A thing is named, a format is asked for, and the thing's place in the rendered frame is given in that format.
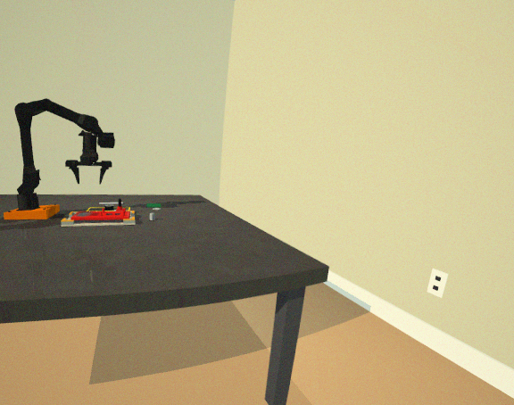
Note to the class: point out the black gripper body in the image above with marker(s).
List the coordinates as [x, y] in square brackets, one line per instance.
[75, 163]

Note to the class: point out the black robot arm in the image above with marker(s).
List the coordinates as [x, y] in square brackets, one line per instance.
[27, 200]

